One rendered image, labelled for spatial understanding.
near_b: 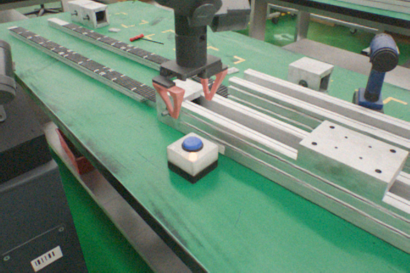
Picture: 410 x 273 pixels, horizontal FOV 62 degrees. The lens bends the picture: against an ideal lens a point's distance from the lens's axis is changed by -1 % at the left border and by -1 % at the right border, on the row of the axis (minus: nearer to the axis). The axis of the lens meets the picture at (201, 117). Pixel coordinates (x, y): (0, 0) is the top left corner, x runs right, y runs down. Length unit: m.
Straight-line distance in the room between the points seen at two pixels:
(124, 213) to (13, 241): 0.63
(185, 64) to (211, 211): 0.28
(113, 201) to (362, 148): 1.10
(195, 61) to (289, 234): 0.35
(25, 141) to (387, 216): 0.71
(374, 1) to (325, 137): 1.70
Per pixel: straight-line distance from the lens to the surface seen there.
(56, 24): 1.82
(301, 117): 0.88
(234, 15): 0.61
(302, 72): 1.05
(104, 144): 0.88
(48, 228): 0.94
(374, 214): 0.68
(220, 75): 0.67
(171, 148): 0.73
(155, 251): 1.33
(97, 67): 1.22
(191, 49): 0.60
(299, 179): 0.71
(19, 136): 0.81
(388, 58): 0.91
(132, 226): 1.42
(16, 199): 0.86
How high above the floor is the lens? 1.28
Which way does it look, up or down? 32 degrees down
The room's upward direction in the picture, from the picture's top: straight up
